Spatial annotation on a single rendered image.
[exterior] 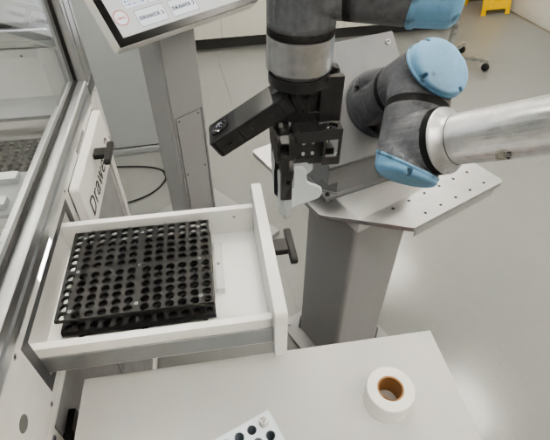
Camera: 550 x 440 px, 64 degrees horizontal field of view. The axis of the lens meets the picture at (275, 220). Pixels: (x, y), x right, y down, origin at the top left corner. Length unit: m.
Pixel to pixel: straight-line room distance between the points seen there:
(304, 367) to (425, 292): 1.19
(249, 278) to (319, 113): 0.33
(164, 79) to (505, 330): 1.51
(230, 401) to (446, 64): 0.67
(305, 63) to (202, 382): 0.50
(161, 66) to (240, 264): 0.91
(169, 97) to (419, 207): 0.92
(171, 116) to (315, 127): 1.11
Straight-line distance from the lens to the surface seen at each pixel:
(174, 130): 1.65
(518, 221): 2.37
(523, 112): 0.72
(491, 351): 1.82
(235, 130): 0.54
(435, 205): 1.07
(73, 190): 0.86
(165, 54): 1.53
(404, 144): 0.80
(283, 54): 0.50
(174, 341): 0.66
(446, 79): 0.86
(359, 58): 1.06
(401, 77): 0.87
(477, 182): 1.18
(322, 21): 0.49
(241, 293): 0.74
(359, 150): 0.99
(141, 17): 1.37
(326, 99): 0.54
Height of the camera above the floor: 1.42
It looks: 43 degrees down
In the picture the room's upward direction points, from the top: straight up
